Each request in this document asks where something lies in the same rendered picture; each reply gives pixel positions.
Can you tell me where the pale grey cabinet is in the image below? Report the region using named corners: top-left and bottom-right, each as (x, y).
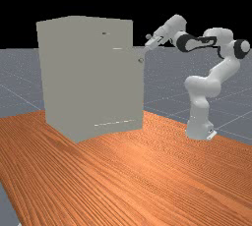
top-left (35, 15), bottom-right (146, 144)

